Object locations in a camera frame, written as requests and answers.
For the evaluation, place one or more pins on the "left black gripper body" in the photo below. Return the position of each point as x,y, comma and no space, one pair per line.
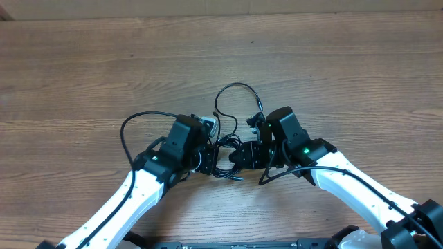
200,160

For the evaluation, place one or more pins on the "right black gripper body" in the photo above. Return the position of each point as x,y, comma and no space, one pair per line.
279,148

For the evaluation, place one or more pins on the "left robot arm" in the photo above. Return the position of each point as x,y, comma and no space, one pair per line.
166,162

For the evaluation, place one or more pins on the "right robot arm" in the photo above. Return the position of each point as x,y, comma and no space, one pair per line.
283,147

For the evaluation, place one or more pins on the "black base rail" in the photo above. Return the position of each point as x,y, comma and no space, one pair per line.
135,241

